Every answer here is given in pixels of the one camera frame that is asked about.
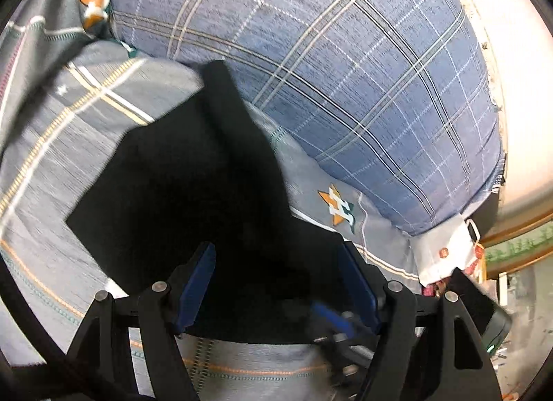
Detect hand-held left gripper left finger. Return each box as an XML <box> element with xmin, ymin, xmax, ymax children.
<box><xmin>67</xmin><ymin>241</ymin><xmax>217</xmax><ymax>401</ymax></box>

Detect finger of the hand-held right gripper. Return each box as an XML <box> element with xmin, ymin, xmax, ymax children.
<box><xmin>309</xmin><ymin>301</ymin><xmax>377</xmax><ymax>389</ymax></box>

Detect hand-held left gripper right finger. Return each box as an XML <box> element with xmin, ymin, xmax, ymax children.
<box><xmin>337</xmin><ymin>240</ymin><xmax>504</xmax><ymax>401</ymax></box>

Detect white paper bag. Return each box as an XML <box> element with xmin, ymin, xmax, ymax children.
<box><xmin>408</xmin><ymin>213</ymin><xmax>483</xmax><ymax>288</ymax></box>

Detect blue plaid pillow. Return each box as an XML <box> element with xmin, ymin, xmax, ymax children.
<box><xmin>93</xmin><ymin>0</ymin><xmax>507</xmax><ymax>238</ymax></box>

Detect grey star printed bed sheet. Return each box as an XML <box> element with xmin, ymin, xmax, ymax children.
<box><xmin>0</xmin><ymin>38</ymin><xmax>423</xmax><ymax>401</ymax></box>

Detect black pants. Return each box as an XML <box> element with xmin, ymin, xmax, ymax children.
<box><xmin>66</xmin><ymin>60</ymin><xmax>359</xmax><ymax>339</ymax></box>

